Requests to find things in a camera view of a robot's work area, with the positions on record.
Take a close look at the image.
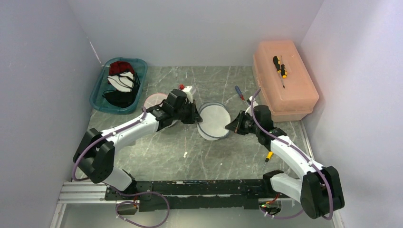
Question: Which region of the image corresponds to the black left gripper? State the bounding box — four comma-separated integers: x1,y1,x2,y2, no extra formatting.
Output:
173,99,202,124

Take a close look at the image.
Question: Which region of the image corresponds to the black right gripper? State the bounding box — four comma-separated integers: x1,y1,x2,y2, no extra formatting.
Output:
226,110,261,135

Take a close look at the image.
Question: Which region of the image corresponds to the white mesh blue zip laundry bag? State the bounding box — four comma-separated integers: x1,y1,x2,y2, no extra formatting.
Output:
197,102,231,141

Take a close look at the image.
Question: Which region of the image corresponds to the pink zip mesh laundry bag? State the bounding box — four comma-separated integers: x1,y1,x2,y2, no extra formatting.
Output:
144,93,177,131

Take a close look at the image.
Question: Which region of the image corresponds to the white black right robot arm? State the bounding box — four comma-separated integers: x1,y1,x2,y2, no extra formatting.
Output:
225,105,345,219

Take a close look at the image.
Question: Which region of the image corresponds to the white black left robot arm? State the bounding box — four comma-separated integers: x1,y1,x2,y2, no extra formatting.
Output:
72,86,202,200

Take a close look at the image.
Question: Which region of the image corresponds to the orange translucent plastic storage box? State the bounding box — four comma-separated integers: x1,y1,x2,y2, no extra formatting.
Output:
252,40,319,122

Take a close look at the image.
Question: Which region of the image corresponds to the black yellow screwdriver on box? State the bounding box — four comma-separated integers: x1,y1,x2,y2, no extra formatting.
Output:
273,56,287,88

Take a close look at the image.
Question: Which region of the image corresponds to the red cloth garment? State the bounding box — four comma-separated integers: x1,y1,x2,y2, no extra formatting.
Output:
109,61,135,76

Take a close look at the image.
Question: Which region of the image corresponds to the teal plastic tray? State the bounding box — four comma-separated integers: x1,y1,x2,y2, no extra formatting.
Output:
90,57,148,114

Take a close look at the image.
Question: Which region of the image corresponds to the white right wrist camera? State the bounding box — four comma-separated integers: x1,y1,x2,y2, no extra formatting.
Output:
245,96,259,115

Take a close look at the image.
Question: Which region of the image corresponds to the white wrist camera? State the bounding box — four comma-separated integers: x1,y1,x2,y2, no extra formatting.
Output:
245,96,259,115
178,84,196,103

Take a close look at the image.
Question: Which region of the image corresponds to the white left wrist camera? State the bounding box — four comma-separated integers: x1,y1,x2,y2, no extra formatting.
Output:
178,84,196,103

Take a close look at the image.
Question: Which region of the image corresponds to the blue red handle screwdriver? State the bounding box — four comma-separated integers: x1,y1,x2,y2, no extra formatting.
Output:
234,85,248,107

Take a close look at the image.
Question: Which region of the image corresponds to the small yellow handle screwdriver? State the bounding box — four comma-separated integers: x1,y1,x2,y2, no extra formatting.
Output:
265,151,273,163

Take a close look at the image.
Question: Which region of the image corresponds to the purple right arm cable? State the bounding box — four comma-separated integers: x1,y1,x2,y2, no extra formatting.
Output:
249,88,335,221

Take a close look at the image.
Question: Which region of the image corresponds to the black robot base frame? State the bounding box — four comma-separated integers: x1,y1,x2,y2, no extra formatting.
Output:
105,179,286,212

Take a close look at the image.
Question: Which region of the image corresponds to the aluminium extrusion rail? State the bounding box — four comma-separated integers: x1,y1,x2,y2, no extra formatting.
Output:
50,181,106,228

